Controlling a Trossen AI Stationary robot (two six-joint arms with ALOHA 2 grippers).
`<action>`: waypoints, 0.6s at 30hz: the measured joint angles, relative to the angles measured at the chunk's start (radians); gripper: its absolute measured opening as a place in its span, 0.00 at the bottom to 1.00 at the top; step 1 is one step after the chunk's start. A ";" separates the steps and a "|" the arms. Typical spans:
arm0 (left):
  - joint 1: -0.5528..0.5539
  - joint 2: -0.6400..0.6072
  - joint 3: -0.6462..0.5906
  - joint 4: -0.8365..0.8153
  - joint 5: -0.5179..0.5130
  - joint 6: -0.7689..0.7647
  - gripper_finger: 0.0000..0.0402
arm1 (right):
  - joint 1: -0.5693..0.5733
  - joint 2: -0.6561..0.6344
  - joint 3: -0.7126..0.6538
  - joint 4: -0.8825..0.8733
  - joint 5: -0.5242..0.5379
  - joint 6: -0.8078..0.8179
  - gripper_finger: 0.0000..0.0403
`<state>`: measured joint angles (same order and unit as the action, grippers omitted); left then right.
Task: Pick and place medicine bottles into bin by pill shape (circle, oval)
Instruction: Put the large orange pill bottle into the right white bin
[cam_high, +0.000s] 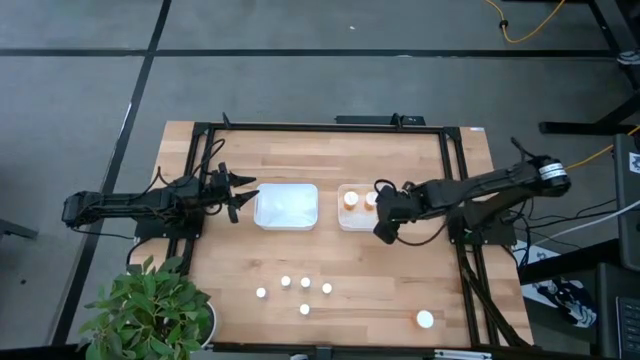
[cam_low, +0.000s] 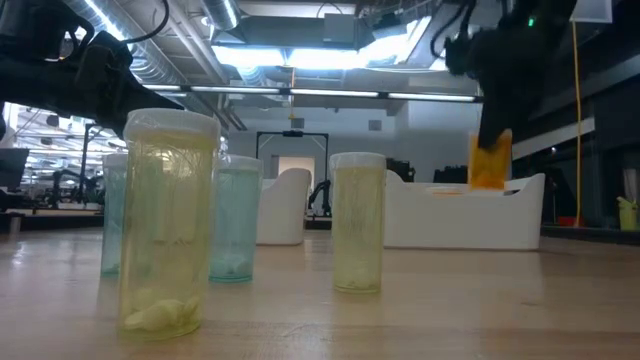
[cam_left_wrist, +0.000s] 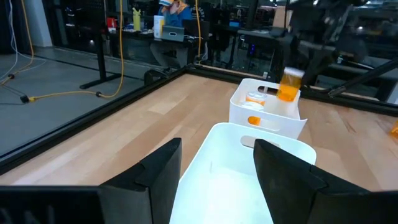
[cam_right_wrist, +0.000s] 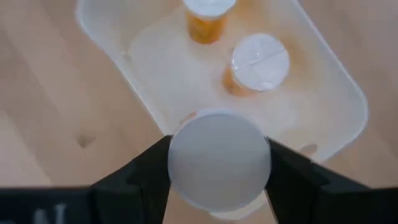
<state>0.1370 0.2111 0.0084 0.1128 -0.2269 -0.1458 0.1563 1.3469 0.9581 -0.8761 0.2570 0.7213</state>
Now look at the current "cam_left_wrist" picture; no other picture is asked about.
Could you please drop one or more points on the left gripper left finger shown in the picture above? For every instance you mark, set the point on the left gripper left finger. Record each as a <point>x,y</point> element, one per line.
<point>155,186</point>

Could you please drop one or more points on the black table edge frame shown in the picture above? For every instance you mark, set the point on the black table edge frame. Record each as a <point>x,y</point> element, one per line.
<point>77,124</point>

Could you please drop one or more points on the yellow drink bottle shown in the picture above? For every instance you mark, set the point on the yellow drink bottle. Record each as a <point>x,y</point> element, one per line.
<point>136,20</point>

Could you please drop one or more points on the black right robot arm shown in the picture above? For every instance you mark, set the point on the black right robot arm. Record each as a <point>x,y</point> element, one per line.
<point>360,18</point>

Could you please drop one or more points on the person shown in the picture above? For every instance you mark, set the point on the person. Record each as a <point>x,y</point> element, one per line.
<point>177,15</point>

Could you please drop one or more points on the black desk leg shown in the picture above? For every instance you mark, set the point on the black desk leg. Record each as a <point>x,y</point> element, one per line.
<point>100,53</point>

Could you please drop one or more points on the black frame foot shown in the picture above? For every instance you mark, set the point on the black frame foot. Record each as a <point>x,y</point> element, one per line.
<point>155,74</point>

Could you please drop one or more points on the black diagonal rod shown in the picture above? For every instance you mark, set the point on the black diagonal rod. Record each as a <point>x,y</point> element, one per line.
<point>363,77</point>

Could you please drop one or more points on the white plastic bin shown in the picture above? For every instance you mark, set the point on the white plastic bin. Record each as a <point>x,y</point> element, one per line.
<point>224,186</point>
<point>280,124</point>

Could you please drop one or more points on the grey storage box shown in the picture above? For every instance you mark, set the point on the grey storage box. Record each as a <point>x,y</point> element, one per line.
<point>172,33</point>

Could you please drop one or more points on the white carton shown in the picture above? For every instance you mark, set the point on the white carton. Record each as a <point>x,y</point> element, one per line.
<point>158,26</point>

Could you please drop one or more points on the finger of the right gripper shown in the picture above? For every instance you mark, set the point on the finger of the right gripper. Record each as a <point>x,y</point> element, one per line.
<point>314,65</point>
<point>282,56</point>

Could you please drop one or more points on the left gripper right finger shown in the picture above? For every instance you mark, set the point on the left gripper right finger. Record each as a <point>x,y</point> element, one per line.
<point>295,193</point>

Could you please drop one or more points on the dark desk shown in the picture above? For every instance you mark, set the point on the dark desk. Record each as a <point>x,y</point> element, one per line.
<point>255,32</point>

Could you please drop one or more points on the red item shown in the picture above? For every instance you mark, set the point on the red item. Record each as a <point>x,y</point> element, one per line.
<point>111,23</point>

